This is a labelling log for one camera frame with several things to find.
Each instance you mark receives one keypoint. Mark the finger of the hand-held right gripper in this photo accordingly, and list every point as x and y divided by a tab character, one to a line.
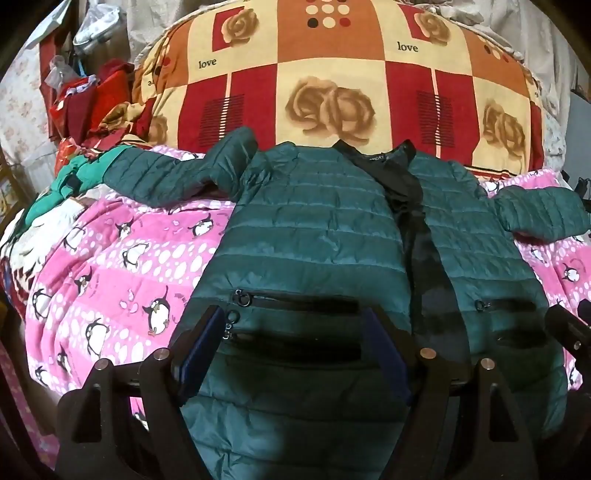
567	330

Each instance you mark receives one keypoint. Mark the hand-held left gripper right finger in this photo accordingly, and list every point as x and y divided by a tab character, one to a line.
384	353

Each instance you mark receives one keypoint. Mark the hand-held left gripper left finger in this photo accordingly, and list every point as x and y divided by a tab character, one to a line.
199	355

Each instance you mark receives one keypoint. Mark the dark green puffer jacket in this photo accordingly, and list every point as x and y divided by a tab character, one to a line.
300	230

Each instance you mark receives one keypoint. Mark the pile of red clothes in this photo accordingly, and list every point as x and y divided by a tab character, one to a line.
111	94

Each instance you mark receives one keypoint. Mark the pink penguin print blanket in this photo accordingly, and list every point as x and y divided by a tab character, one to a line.
115	258

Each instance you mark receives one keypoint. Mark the white printed cloth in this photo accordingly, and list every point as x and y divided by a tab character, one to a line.
41	233

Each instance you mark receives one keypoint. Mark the teal green garment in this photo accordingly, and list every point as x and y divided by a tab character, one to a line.
78	175

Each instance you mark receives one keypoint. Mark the rose print checkered quilt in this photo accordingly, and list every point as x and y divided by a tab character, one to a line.
323	69

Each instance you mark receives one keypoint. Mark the white plastic bag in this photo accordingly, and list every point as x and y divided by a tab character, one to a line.
92	31

